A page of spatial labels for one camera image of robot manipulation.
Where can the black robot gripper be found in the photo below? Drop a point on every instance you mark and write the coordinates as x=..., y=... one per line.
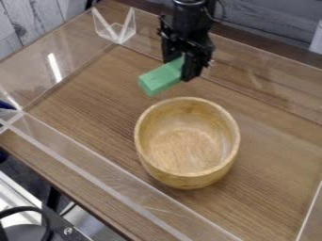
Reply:
x=185, y=36

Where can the green rectangular block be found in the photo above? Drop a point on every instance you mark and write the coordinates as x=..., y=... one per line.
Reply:
x=162, y=78

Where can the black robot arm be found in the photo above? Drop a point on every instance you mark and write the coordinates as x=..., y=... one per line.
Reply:
x=185, y=36

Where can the light wooden bowl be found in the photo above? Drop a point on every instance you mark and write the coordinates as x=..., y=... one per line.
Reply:
x=188, y=140

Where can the white object at right edge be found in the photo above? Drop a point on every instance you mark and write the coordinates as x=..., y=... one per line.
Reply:
x=316, y=47

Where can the black table leg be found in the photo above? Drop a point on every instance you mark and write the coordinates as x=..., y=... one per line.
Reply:
x=54, y=199

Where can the clear acrylic corner bracket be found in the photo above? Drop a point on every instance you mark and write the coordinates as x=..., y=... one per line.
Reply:
x=116, y=32

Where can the clear acrylic tray wall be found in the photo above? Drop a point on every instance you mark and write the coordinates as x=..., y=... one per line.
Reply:
x=71, y=85

